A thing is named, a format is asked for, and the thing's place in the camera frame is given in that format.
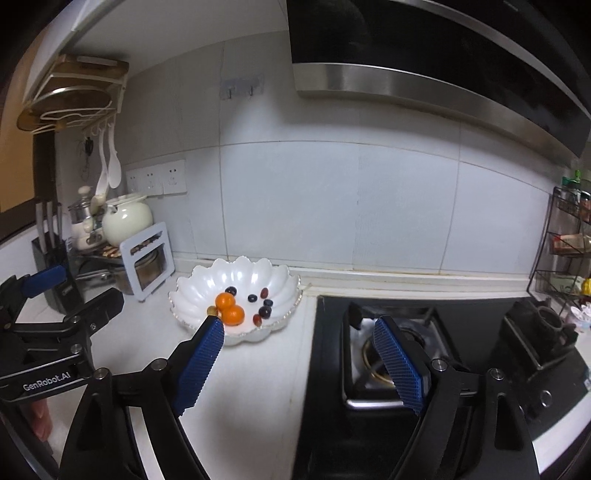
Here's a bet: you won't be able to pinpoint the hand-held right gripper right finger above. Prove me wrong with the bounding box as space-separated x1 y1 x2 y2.
373 316 541 480

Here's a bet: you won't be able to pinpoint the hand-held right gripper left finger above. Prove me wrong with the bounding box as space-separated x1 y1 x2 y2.
58 315 225 480

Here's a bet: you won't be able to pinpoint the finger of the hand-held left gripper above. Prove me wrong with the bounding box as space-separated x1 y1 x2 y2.
0 264 66 333
0 288 125 365

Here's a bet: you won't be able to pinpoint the white scalloped ceramic bowl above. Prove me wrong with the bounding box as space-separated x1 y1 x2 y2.
168 257 302 346

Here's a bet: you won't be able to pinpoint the person's left hand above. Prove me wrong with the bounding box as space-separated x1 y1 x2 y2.
28 387 53 439

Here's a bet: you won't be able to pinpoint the black knife block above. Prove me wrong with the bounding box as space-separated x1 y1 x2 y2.
31 235 86 312

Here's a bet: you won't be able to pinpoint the steel pan lid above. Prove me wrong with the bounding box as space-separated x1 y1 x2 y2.
76 268 116 289

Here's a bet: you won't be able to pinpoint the black burner grate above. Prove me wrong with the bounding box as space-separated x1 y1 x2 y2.
503 300 583 370
342 302 462 411

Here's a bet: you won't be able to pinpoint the glass storage jar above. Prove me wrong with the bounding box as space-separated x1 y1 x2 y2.
113 251 167 291

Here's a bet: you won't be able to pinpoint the black glass gas cooktop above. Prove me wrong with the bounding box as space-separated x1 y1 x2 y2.
293 295 591 480

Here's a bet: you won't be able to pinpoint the stainless steel pot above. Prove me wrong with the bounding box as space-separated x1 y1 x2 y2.
68 185 95 222

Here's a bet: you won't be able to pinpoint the cream ceramic teapot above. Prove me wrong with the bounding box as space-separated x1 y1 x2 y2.
102 193 154 247

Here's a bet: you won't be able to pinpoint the white rice paddle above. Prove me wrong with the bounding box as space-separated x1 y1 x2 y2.
107 122 123 189

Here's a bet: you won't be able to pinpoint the black kitchen scissors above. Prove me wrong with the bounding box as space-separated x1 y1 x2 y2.
76 137 95 181

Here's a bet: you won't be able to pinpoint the round wooden cutting board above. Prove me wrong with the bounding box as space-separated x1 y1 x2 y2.
17 85 112 133

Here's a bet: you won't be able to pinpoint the white pink condiment jar set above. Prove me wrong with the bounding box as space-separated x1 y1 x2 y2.
570 305 591 333

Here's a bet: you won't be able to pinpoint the white upper cabinet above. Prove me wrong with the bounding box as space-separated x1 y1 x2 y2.
23 0 289 93

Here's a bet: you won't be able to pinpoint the black steel range hood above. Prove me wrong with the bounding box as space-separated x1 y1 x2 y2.
286 0 591 160

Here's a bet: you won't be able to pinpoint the white frame kitchen shelf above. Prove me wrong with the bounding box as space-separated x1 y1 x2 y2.
74 222 175 303

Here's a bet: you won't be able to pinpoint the brown wooden door frame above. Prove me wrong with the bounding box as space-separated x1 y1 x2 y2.
0 92 58 245

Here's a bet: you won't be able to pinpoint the beige metal wall rack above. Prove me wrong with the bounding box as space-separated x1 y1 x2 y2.
17 54 130 134

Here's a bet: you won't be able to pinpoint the black wire spice rack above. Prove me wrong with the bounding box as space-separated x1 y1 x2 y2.
527 185 591 305

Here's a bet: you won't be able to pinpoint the grey wall hook strip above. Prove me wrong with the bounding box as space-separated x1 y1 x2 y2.
219 76 265 100

